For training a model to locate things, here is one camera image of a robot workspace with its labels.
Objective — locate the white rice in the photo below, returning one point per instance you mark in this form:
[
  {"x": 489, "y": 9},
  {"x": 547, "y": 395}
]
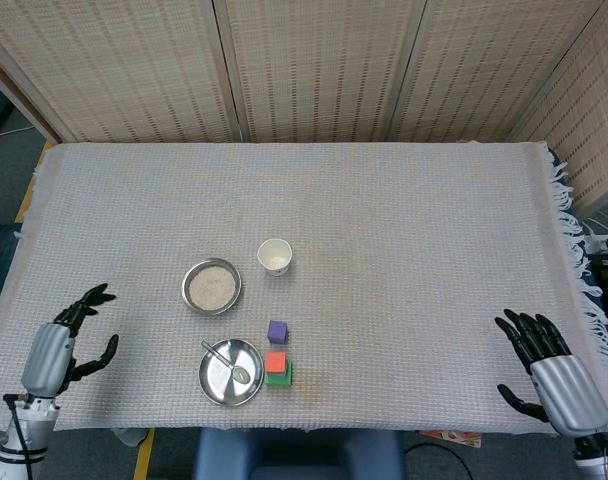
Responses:
[{"x": 211, "y": 286}]

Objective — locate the green foam cube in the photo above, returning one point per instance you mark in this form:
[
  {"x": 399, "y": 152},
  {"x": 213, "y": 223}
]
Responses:
[{"x": 279, "y": 380}]

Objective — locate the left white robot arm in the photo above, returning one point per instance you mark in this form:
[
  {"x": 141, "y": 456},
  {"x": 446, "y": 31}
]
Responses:
[{"x": 36, "y": 435}]

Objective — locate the red foam cube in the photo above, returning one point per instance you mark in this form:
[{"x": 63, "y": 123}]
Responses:
[{"x": 276, "y": 362}]

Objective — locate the blue padded seat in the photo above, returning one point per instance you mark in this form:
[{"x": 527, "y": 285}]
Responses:
[{"x": 294, "y": 450}]

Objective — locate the steel bowl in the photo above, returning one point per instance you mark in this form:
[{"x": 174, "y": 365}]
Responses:
[{"x": 237, "y": 292}]

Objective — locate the white woven tablecloth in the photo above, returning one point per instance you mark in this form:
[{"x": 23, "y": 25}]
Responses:
[{"x": 384, "y": 225}]

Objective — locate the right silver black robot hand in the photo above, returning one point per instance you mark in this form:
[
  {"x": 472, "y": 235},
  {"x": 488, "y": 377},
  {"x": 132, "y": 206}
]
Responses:
[{"x": 569, "y": 392}]

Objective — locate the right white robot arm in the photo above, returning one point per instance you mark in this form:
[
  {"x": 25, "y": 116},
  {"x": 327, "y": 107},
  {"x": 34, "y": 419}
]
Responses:
[{"x": 591, "y": 457}]

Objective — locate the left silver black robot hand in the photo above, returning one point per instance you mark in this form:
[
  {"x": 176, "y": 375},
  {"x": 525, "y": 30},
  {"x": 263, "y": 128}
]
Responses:
[{"x": 46, "y": 355}]

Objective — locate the small metal spoon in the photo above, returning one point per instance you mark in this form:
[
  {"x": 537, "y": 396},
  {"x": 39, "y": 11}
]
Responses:
[{"x": 241, "y": 374}]

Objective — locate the flat steel plate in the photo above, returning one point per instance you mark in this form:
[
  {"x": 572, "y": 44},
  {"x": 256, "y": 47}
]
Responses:
[{"x": 219, "y": 387}]

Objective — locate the orange printed package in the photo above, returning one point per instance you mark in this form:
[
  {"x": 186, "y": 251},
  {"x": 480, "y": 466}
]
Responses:
[{"x": 454, "y": 438}]

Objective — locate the purple foam cube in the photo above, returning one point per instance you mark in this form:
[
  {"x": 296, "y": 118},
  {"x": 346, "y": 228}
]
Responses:
[{"x": 277, "y": 332}]

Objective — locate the woven bamboo screen panel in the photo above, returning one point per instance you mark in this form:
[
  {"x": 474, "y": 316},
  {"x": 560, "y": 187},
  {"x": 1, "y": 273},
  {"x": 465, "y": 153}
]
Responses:
[
  {"x": 319, "y": 70},
  {"x": 484, "y": 70},
  {"x": 584, "y": 125},
  {"x": 124, "y": 70}
]

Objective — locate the white paper cup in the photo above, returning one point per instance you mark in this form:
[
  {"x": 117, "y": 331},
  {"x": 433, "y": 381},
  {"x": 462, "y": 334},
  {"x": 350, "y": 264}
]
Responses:
[{"x": 274, "y": 257}]

